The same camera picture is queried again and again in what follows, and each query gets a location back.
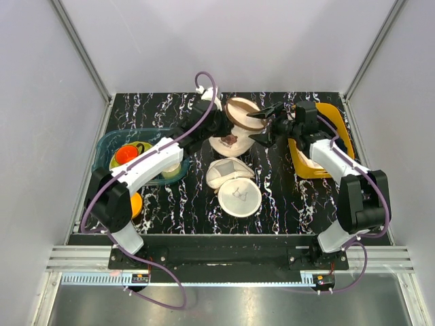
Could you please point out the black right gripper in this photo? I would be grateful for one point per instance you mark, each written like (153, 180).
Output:
(268, 112)

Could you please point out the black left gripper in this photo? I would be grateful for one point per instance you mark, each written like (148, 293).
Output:
(228, 125)

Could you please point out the dark maroon bra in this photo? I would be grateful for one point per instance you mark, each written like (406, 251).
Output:
(229, 140)

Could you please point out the cream laundry bag brown trim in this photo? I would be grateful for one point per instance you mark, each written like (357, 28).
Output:
(236, 110)

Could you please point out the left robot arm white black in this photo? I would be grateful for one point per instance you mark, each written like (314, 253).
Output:
(108, 198)

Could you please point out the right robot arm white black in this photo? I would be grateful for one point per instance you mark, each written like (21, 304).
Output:
(363, 209)

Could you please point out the white mesh laundry bag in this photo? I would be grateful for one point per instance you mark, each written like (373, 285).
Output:
(232, 181)

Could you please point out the white cloth in bin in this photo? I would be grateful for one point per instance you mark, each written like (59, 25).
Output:
(308, 162)

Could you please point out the yellow plastic bin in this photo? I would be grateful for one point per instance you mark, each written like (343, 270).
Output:
(307, 169)

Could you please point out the cream paper cup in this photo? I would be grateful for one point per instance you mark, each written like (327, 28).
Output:
(171, 171)

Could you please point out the black garment in bin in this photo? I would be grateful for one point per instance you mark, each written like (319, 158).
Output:
(337, 123)

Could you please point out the yellow-green plate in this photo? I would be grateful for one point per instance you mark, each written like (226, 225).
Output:
(140, 145)

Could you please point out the orange translucent cup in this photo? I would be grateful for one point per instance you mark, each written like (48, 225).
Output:
(125, 154)

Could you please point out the orange bowl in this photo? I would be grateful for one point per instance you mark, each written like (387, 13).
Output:
(136, 205)

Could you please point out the teal transparent plastic container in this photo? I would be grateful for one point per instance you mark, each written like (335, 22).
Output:
(115, 139)

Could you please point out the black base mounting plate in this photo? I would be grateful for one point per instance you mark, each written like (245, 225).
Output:
(240, 258)

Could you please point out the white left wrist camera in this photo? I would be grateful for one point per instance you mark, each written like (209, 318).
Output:
(207, 94)

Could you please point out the aluminium frame post right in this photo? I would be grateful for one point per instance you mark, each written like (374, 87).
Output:
(391, 17)

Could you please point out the aluminium frame post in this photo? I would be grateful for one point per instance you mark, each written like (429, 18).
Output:
(79, 47)
(391, 17)

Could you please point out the aluminium frame post left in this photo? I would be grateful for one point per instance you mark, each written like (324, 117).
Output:
(79, 47)

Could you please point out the aluminium front rail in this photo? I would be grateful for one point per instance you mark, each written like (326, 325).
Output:
(87, 265)

